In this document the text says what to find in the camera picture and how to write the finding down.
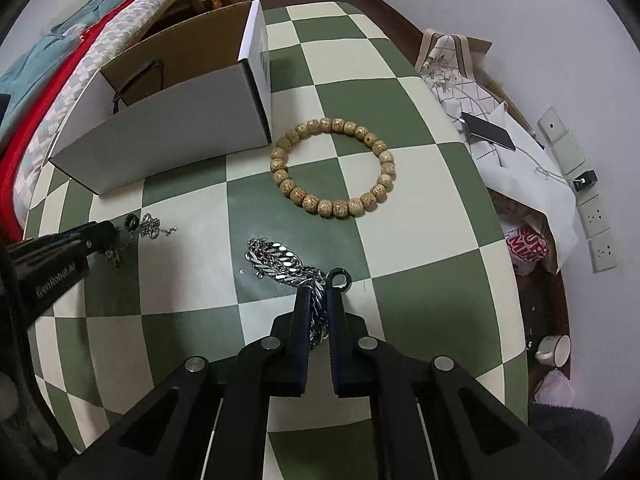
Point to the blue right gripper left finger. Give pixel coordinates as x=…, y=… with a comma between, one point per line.
x=296, y=335

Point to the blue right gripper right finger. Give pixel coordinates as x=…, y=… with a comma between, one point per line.
x=345, y=377

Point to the white cardboard box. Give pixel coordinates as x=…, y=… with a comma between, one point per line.
x=197, y=90

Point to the red blanket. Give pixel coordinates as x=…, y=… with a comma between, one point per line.
x=36, y=108

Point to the green white checkered tablecloth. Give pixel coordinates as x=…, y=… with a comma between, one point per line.
x=430, y=270

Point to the teal quilt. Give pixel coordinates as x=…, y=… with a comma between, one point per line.
x=24, y=79

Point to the white red plastic bag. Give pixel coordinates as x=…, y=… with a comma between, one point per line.
x=529, y=246

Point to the white mug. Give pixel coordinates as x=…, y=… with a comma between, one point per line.
x=554, y=350

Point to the white patterned tote bag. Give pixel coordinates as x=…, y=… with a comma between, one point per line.
x=524, y=184

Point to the black smartphone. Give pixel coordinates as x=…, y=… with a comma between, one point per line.
x=487, y=131

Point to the patterned mattress sheet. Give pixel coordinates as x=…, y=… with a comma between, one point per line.
x=128, y=20

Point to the black charger plug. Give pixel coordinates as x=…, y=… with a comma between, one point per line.
x=585, y=180

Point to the wall socket strip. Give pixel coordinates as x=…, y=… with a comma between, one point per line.
x=572, y=161

